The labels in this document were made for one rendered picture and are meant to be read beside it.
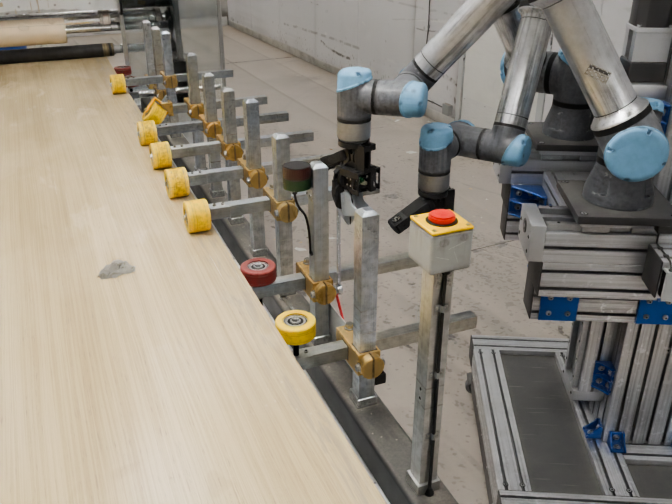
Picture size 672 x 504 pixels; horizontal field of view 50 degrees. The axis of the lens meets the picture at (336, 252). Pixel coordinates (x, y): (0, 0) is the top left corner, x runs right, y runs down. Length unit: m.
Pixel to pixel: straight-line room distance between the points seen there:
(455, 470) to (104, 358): 1.38
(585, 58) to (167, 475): 1.04
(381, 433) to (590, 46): 0.84
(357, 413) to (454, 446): 1.05
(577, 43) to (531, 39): 0.29
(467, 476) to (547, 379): 0.42
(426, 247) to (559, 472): 1.24
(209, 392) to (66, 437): 0.23
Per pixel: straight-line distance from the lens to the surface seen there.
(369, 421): 1.49
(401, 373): 2.82
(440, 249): 1.05
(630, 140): 1.48
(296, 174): 1.49
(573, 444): 2.29
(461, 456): 2.49
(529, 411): 2.37
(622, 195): 1.67
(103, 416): 1.24
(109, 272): 1.66
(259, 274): 1.59
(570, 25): 1.46
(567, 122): 2.12
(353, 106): 1.56
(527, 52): 1.73
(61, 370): 1.37
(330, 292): 1.62
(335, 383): 1.59
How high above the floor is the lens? 1.65
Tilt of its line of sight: 26 degrees down
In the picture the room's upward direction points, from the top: straight up
